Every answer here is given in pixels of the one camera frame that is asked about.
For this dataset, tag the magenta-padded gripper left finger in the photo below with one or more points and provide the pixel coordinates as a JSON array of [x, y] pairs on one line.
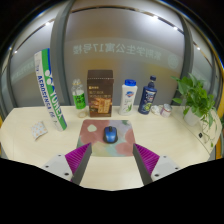
[[77, 159]]

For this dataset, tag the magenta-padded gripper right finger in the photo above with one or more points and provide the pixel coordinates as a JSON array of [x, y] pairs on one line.
[[147, 160]]

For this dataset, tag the blue computer mouse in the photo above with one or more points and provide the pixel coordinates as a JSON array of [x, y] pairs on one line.
[[110, 135]]

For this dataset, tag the floral pastel mouse pad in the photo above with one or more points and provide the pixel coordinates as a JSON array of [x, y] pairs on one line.
[[93, 138]]

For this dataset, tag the small patterned white packet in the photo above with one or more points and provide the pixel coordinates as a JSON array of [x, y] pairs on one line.
[[39, 130]]

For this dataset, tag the crumpled white tissue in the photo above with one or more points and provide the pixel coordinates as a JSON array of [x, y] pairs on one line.
[[156, 110]]

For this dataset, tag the clear bottle green label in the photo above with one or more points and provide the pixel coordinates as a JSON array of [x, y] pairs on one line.
[[79, 100]]

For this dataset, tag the small black desk socket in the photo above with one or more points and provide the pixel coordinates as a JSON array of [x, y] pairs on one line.
[[201, 135]]

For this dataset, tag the dark blue pump bottle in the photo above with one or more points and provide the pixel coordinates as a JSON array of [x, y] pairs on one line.
[[147, 97]]

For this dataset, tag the white bottle blue cap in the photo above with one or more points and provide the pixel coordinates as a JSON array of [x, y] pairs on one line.
[[128, 98]]

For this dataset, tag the brown cracker box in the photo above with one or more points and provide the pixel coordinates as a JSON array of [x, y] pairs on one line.
[[100, 95]]

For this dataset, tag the white green shuttlecock tube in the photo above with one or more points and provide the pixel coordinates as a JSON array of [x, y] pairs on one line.
[[50, 90]]

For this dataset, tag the green potted plant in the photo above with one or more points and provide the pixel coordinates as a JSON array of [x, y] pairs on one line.
[[195, 96]]

